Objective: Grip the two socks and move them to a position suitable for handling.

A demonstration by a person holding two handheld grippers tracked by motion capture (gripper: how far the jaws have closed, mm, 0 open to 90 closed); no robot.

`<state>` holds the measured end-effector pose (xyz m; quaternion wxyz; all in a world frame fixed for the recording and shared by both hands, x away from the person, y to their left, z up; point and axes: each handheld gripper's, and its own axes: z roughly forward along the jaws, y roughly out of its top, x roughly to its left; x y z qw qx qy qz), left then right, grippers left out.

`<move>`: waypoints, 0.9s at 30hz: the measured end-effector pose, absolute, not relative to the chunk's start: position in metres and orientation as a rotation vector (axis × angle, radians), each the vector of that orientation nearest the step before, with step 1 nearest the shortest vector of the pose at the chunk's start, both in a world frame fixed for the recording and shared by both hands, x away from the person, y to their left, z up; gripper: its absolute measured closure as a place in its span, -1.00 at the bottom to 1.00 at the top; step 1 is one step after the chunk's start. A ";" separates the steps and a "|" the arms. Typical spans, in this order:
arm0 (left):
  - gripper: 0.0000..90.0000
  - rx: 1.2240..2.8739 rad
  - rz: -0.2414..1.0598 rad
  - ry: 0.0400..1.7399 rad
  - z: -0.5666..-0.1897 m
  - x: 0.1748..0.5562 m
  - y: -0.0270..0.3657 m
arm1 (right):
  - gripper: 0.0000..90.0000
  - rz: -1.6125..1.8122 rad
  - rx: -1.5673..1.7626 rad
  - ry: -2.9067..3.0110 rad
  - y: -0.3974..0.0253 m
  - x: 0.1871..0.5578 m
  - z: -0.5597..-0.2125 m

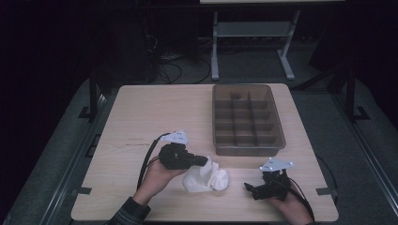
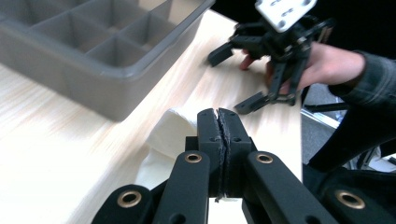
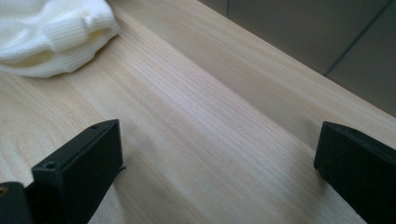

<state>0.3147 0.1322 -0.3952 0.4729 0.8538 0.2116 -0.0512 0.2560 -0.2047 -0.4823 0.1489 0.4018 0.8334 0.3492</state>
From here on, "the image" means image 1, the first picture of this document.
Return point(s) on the brown divided storage box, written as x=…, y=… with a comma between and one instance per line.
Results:
x=247, y=120

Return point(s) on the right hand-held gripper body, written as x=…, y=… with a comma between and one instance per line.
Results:
x=277, y=187

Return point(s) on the person's left hand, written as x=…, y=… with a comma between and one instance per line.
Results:
x=156, y=181

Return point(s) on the white cloth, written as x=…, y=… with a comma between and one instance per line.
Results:
x=206, y=179

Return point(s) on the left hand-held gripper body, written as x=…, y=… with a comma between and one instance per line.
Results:
x=175, y=157

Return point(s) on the metal floor rail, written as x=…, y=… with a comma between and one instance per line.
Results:
x=369, y=159
x=72, y=162

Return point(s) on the person's right hand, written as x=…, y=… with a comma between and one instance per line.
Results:
x=292, y=209

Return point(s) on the white metal stand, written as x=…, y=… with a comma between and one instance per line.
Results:
x=250, y=29

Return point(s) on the black upright post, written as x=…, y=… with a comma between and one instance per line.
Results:
x=351, y=97
x=93, y=93

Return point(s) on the dark table edge bracket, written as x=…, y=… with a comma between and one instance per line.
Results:
x=82, y=190
x=327, y=191

